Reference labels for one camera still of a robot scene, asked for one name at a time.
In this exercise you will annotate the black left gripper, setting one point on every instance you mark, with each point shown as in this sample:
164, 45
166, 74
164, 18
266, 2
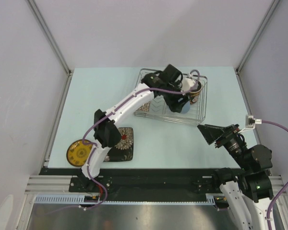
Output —
174, 105

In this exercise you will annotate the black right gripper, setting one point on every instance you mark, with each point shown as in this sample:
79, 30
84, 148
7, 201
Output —
210, 132

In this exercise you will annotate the metal wire dish rack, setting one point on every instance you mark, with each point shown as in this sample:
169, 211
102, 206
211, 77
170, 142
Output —
196, 115

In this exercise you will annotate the red black skull mug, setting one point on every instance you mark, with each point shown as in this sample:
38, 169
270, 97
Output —
194, 94

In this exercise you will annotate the light blue cup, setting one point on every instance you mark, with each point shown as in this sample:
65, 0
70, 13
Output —
185, 108

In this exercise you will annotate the black square floral plate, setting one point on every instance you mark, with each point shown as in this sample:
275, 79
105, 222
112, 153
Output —
123, 151

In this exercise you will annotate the yellow round plate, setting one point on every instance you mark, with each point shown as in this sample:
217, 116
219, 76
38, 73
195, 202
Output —
78, 152

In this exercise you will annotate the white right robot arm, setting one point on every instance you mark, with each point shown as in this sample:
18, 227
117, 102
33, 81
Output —
250, 192

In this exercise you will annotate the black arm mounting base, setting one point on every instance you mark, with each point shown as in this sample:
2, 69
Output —
159, 183

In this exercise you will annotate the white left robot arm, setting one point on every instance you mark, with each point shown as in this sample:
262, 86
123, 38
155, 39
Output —
105, 127

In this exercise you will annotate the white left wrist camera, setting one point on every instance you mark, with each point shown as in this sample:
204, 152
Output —
189, 84

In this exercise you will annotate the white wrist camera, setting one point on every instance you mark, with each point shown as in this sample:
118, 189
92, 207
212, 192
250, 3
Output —
189, 84
250, 123

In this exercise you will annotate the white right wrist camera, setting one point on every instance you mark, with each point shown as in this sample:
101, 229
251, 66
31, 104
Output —
250, 123

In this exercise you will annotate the white slotted cable duct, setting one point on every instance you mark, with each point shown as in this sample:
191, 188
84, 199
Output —
201, 199

